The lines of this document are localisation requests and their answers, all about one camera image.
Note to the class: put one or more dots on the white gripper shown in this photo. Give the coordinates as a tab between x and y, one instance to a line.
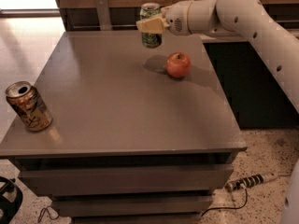
176	20

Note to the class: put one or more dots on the left metal wall bracket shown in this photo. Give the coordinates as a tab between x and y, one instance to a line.
103	15

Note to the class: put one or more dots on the grey drawer cabinet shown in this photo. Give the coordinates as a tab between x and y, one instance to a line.
128	144

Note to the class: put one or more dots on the orange soda can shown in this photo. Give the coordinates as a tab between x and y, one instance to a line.
26	101

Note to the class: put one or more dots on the white power strip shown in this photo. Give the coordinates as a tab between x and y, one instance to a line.
250	181

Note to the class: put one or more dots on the green soda can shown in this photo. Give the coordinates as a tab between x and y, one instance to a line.
148	10

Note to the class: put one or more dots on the black chair base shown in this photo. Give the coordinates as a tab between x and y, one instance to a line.
10	199

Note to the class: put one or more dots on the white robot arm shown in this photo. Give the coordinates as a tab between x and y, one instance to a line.
277	47

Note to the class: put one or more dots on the red apple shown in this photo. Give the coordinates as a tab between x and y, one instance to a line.
178	64

